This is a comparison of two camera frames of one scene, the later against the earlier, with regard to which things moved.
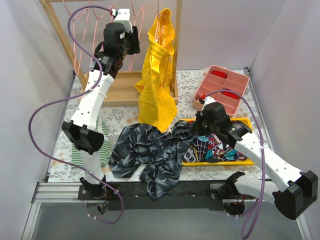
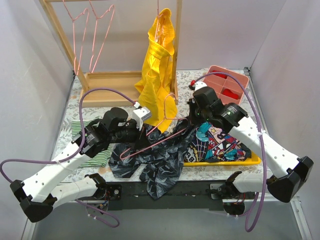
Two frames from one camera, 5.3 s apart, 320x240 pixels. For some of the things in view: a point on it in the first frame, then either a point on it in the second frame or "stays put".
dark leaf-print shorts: (159, 154) stays put
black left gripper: (135, 40) → (139, 132)
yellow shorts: (156, 105) stays put
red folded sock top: (219, 73) stays put
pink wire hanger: (143, 6) → (169, 136)
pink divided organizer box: (217, 78) stays put
